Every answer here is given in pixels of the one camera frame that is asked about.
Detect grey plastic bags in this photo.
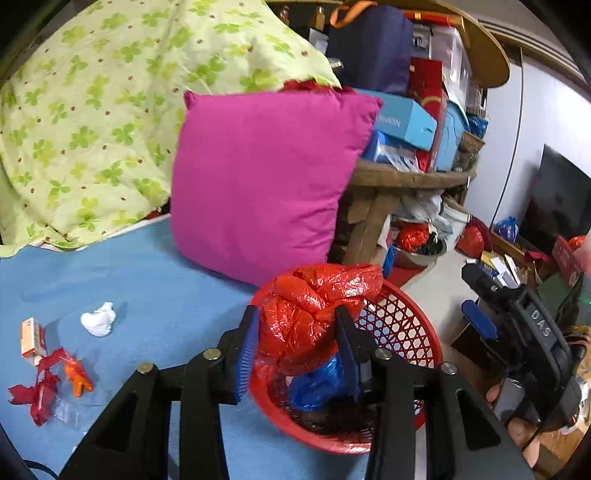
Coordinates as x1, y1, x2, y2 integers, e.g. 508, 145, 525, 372
396, 189, 472, 241

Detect red plastic basket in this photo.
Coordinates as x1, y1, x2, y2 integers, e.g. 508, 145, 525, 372
249, 277, 444, 455

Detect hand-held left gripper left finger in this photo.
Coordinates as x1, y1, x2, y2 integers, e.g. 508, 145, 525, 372
60, 305, 262, 480

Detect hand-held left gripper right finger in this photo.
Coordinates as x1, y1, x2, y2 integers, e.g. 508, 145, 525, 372
335, 307, 536, 480

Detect metal bowl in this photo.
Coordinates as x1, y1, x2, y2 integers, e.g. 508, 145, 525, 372
392, 234, 448, 270

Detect blue plastic packet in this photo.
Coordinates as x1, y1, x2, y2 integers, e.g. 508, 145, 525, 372
368, 131, 432, 172

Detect shiny blue plastic bag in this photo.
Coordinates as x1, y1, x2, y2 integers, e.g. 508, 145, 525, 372
493, 216, 521, 244

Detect pink pillow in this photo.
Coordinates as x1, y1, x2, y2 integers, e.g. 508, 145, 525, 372
170, 88, 384, 288

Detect red bag on floor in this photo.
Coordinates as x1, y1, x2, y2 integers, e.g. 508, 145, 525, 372
455, 224, 486, 259

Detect green clover quilt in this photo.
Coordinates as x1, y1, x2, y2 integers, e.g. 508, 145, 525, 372
0, 0, 343, 257

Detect small white cartons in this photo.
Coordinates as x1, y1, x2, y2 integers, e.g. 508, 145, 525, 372
479, 250, 523, 288

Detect blue blanket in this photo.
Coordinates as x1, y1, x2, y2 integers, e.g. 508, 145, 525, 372
0, 217, 384, 480

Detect small red plastic bag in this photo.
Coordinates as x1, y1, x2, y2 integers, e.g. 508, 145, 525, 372
398, 224, 433, 251

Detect black television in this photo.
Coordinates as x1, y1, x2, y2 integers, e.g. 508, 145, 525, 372
519, 144, 591, 256

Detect blue storage box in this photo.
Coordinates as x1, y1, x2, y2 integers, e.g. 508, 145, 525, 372
435, 104, 470, 172

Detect orange wrapper piece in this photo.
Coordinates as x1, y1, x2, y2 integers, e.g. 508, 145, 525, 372
64, 357, 94, 398

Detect wooden table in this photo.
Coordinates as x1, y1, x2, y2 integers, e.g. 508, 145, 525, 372
330, 157, 478, 278

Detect orange and white carton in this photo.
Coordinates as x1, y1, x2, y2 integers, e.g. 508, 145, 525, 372
20, 318, 48, 366

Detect clear plastic storage box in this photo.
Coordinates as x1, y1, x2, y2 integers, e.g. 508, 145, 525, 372
411, 22, 472, 99

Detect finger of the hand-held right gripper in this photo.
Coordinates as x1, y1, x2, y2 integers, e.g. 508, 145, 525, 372
462, 300, 500, 343
461, 262, 500, 298

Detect dark blue bag orange handles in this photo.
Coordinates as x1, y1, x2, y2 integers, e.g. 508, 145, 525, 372
325, 0, 415, 94

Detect person's right hand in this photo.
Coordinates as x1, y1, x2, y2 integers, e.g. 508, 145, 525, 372
485, 381, 543, 469

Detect clear plastic wrapper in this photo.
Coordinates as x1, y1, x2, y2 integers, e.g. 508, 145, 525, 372
51, 399, 86, 426

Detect flat red gift box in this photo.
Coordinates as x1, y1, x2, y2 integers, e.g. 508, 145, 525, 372
551, 235, 586, 285

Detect wall cable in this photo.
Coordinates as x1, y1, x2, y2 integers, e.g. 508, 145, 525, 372
491, 46, 526, 228

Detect tall red box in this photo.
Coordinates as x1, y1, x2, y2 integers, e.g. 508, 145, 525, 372
406, 58, 450, 172

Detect black cable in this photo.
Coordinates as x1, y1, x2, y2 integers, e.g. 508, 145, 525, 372
22, 458, 61, 480

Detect red foil wrapper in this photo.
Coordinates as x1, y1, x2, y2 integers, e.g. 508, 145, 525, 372
8, 348, 75, 426

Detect wicker basket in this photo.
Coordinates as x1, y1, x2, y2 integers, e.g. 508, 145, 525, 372
455, 131, 486, 172

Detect light blue cardboard box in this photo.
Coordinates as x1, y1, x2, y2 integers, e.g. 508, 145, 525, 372
355, 88, 438, 152

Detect crumpled white tissue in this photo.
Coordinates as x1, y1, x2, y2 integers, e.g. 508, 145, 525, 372
80, 302, 116, 337

